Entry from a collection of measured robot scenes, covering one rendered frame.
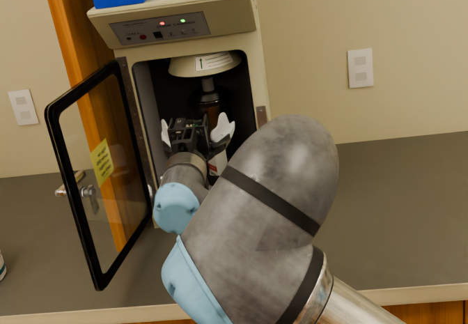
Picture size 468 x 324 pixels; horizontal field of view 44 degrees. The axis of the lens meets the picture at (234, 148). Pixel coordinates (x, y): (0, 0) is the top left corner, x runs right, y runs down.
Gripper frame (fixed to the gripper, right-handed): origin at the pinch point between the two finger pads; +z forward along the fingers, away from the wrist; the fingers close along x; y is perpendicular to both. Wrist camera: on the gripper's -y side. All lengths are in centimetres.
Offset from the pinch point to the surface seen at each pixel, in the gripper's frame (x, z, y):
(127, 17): 10.0, 1.3, 25.2
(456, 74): -68, 51, -16
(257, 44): -14.0, 10.4, 13.5
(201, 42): -2.1, 10.6, 15.5
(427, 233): -46, -5, -29
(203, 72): -1.1, 11.6, 8.3
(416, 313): -41, -21, -37
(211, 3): -6.8, 0.6, 25.9
